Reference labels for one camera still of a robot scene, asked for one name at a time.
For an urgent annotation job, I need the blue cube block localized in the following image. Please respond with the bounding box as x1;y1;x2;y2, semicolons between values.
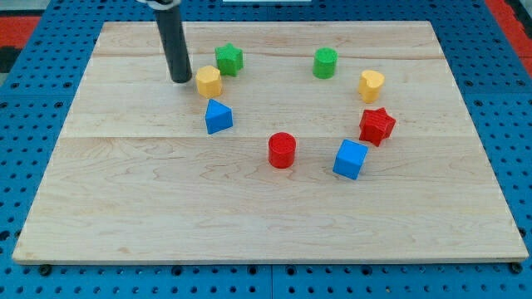
332;140;368;180

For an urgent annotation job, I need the red star block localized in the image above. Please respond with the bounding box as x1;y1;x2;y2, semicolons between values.
359;107;396;147

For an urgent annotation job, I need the green cylinder block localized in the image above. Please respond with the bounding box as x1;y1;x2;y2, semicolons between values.
313;47;337;79

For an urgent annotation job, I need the blue triangle block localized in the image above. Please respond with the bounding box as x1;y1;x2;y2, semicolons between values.
204;99;233;135

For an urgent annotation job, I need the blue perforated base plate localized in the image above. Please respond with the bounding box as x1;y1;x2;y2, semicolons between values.
1;0;531;298

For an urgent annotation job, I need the red cylinder block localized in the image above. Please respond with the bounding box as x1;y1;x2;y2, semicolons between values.
268;132;297;169

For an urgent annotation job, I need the yellow hexagon block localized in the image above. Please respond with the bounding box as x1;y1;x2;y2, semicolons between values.
195;65;223;98

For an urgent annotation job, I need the yellow heart block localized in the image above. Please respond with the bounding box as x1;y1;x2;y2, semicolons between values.
357;70;385;104

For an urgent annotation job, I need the light wooden board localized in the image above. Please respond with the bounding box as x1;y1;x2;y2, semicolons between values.
12;21;529;265

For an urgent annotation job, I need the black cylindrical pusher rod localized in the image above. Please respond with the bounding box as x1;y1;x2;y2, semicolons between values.
154;2;192;83

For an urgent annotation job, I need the green star block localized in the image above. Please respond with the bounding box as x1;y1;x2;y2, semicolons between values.
214;43;244;76

